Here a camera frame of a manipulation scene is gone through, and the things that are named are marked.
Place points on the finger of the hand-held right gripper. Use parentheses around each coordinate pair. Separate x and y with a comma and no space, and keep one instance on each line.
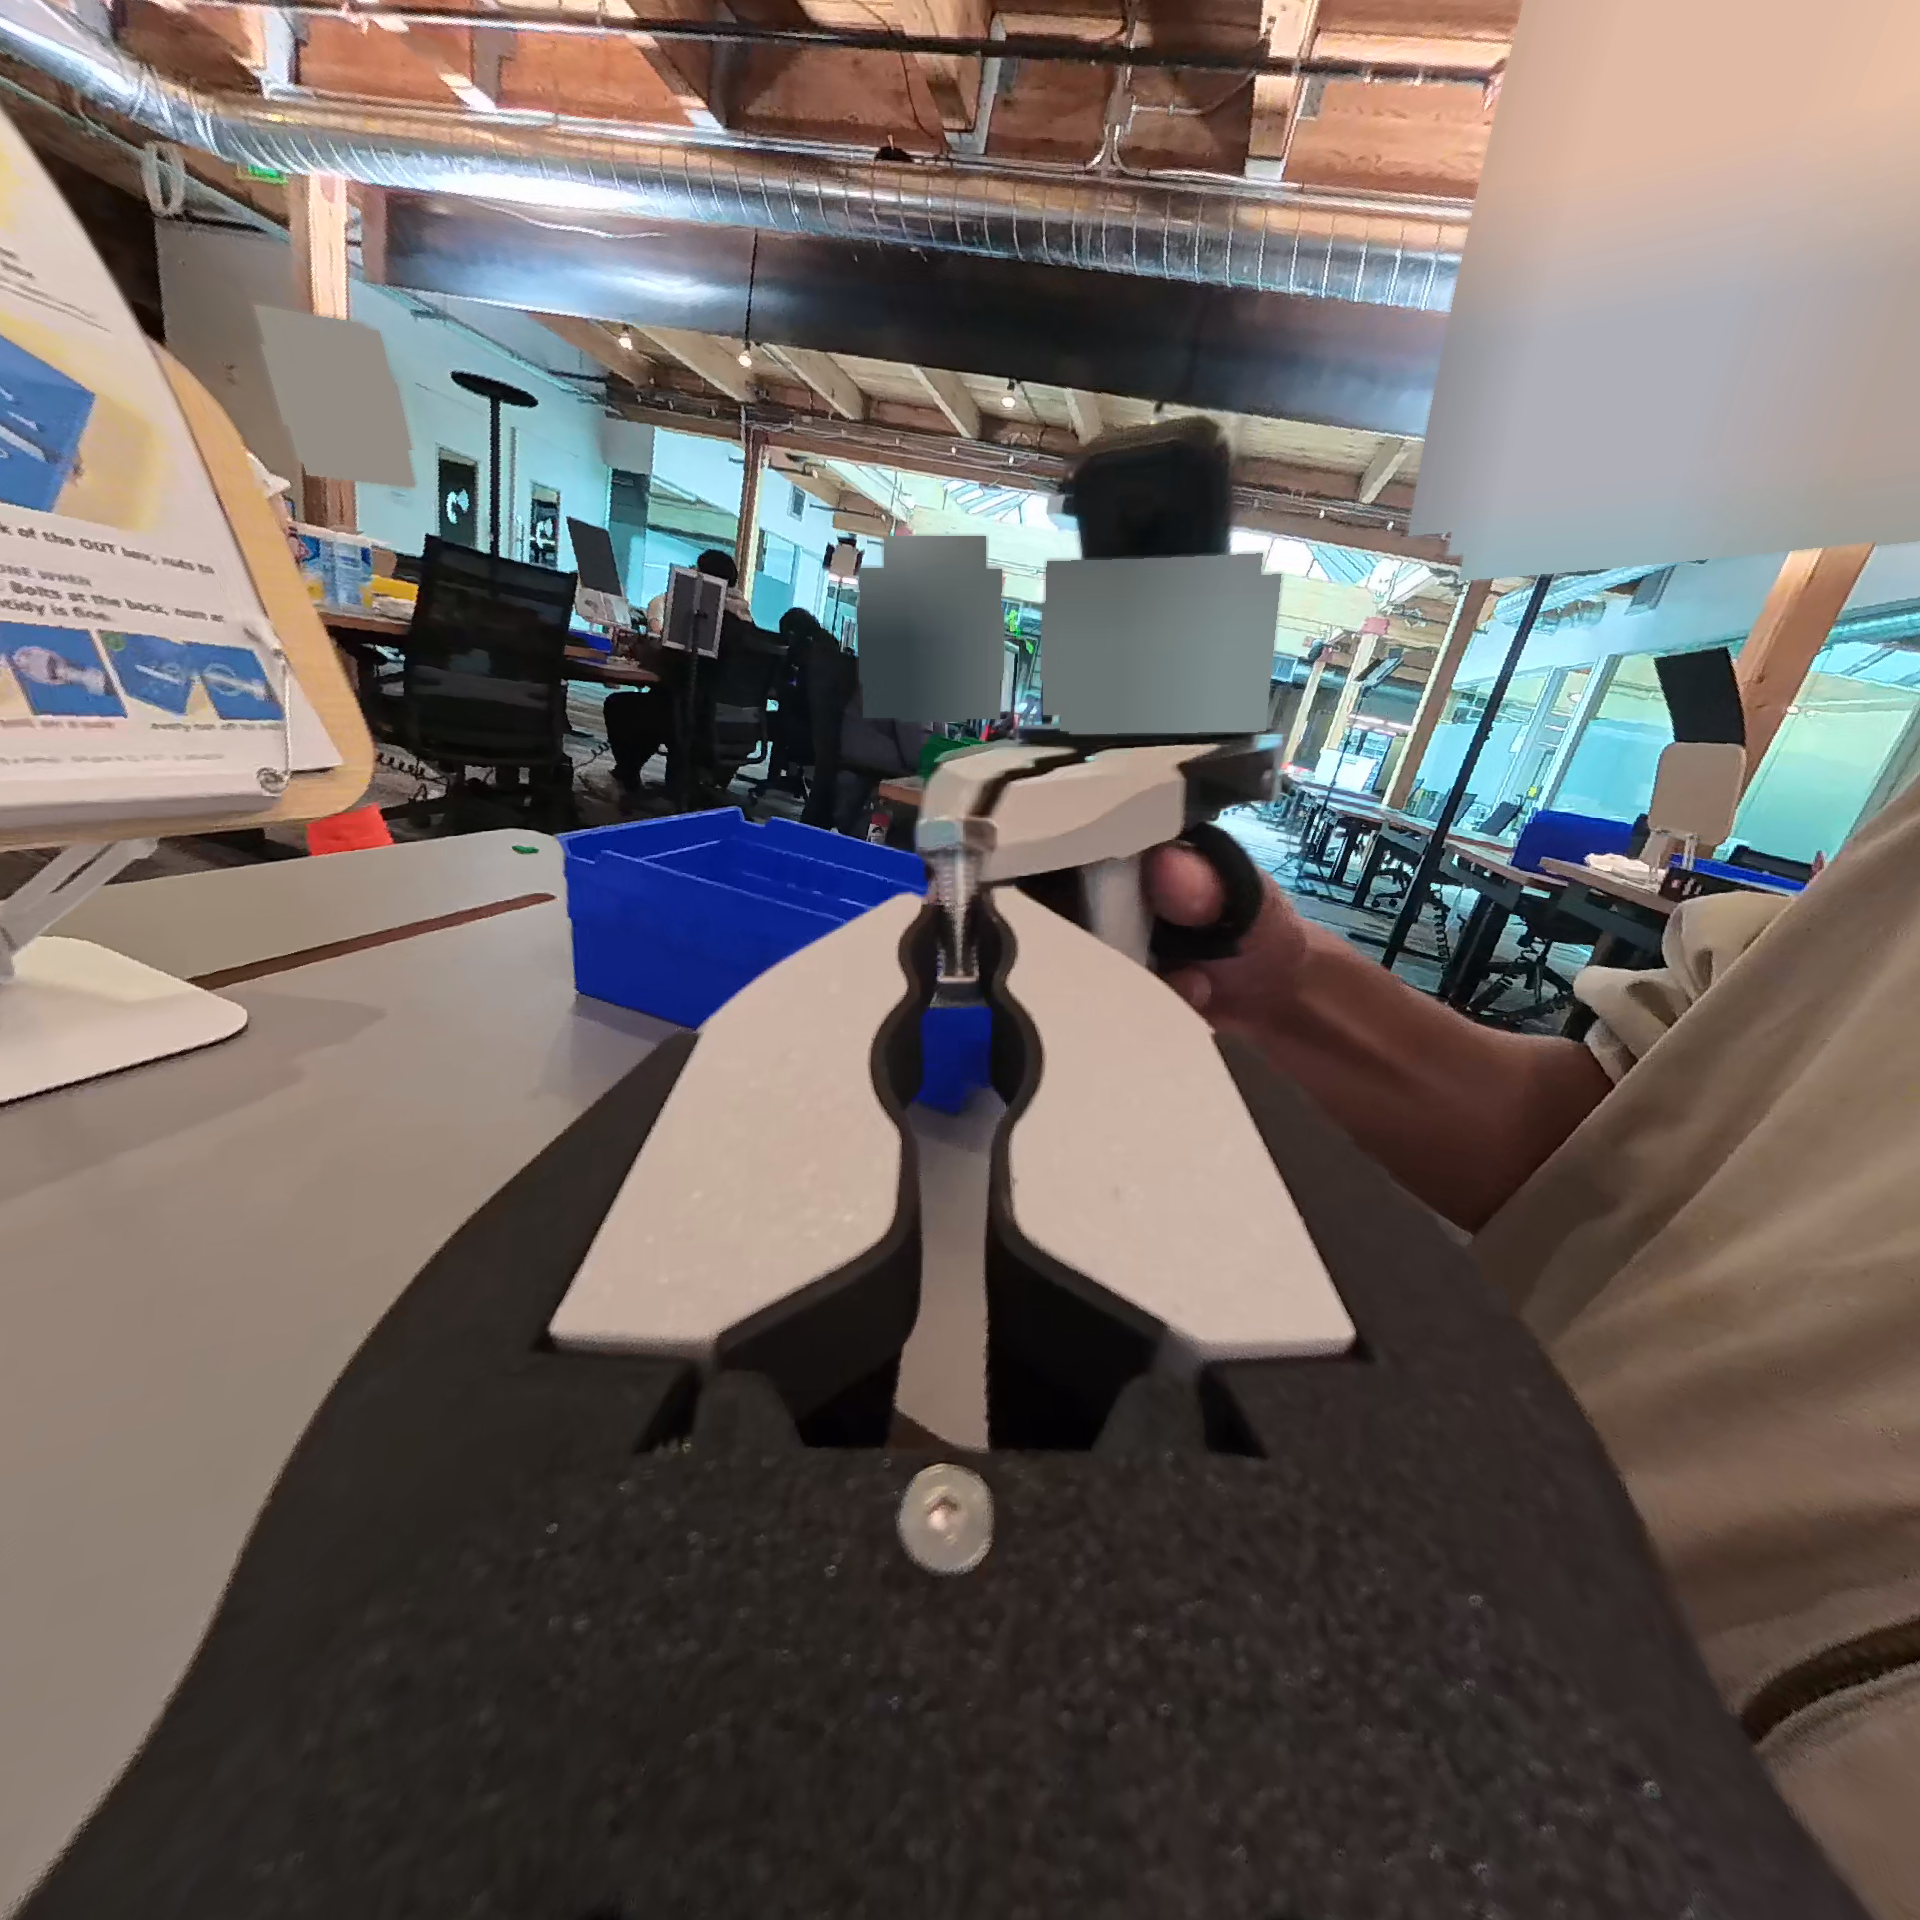
(1083,780)
(1083,853)

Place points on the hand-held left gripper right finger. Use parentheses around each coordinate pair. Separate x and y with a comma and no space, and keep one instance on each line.
(1178,1200)

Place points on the white instruction board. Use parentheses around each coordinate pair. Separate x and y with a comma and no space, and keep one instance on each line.
(123,601)

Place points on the silver ventilation duct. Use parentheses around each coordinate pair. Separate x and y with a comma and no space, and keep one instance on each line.
(751,196)

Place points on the silver bolt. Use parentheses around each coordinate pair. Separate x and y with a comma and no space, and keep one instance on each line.
(956,925)

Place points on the black office chair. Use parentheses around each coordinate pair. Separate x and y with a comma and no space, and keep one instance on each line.
(481,662)

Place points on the person's right forearm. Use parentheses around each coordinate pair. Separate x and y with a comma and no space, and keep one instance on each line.
(1442,1082)

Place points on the blue storage bin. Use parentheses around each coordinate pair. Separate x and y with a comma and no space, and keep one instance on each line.
(1575,842)
(691,932)

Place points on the orange striped traffic cone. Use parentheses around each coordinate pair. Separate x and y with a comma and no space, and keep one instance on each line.
(347,833)

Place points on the white document stand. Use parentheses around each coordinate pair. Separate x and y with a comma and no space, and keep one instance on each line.
(93,1020)

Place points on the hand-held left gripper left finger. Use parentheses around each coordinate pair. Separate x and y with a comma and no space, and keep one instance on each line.
(721,1200)

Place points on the person's right hand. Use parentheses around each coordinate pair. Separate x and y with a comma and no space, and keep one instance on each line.
(1286,960)

